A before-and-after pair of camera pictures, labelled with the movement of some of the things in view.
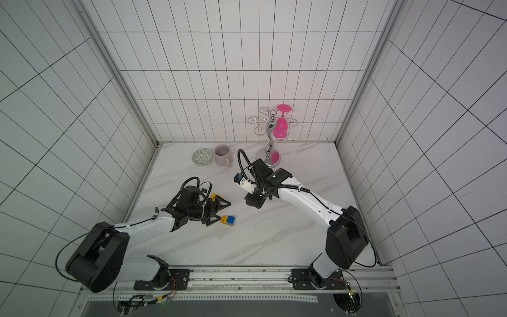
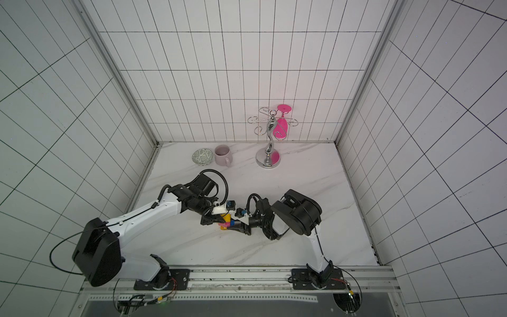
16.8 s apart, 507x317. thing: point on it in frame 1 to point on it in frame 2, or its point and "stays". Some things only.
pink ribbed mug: (223, 156) stays
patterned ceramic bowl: (202, 156) stays
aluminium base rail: (370, 284) stays
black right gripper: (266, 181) to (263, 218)
